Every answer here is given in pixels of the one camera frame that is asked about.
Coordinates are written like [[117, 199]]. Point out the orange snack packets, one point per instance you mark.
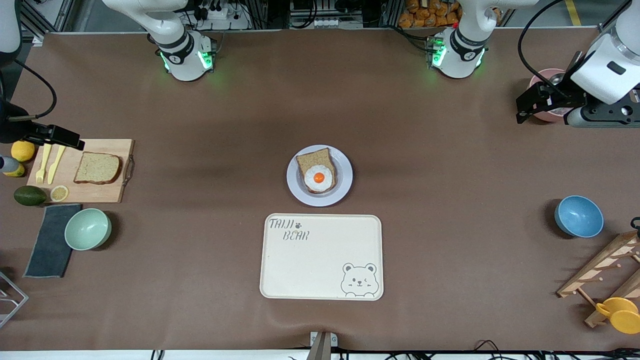
[[430, 15]]

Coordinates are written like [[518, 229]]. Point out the yellow plastic fork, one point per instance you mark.
[[44, 165]]

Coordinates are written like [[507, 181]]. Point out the green avocado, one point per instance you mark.
[[30, 195]]

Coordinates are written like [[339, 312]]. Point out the wooden peg rack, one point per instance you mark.
[[600, 265]]

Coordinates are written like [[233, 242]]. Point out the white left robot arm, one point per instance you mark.
[[460, 55]]

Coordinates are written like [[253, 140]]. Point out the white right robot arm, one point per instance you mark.
[[185, 55]]

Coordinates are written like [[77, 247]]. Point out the white socket strip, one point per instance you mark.
[[337, 22]]

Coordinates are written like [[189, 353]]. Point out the blue bowl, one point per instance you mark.
[[579, 216]]

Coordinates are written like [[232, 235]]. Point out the white round plate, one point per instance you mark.
[[295, 190]]

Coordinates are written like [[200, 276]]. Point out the dark grey cloth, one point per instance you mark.
[[50, 250]]

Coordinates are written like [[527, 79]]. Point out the cream bear print tray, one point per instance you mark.
[[320, 260]]

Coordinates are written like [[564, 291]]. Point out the yellow cup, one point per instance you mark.
[[622, 315]]

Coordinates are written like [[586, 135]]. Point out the white power strip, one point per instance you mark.
[[222, 15]]

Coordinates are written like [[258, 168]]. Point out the metal scoop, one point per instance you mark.
[[556, 78]]

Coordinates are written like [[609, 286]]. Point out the yellow plastic knife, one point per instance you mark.
[[55, 167]]

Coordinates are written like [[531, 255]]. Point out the aluminium camera post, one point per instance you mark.
[[322, 345]]

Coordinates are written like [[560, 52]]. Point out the brown bread slice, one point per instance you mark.
[[97, 168], [312, 159]]

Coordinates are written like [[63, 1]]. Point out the pink bowl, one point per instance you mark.
[[541, 80]]

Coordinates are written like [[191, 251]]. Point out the pale green bowl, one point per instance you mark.
[[87, 229]]

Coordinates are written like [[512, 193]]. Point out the fried egg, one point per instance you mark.
[[320, 186]]

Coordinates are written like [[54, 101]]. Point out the wooden cutting board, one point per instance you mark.
[[95, 192]]

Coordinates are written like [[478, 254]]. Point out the aluminium frame rail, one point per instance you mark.
[[612, 20], [50, 17]]

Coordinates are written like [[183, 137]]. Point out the lemon slice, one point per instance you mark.
[[59, 193]]

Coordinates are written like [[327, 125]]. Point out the whole yellow lemon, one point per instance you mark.
[[22, 151], [17, 173]]

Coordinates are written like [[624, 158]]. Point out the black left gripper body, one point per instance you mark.
[[564, 98]]

